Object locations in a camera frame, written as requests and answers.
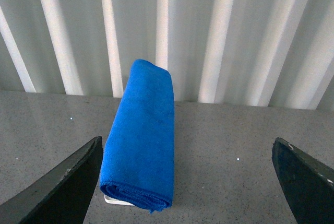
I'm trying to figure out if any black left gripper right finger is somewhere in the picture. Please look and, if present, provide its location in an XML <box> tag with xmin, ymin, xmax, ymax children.
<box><xmin>272</xmin><ymin>137</ymin><xmax>333</xmax><ymax>223</ymax></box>

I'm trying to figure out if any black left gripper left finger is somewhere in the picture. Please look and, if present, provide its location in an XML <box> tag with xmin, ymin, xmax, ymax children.
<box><xmin>1</xmin><ymin>136</ymin><xmax>102</xmax><ymax>223</ymax></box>

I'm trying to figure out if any blue microfiber cloth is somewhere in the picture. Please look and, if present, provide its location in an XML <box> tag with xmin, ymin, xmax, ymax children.
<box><xmin>100</xmin><ymin>60</ymin><xmax>175</xmax><ymax>212</ymax></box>

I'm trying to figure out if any white towel rack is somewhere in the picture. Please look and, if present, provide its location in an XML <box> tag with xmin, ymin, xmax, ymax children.
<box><xmin>104</xmin><ymin>195</ymin><xmax>134</xmax><ymax>206</ymax></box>

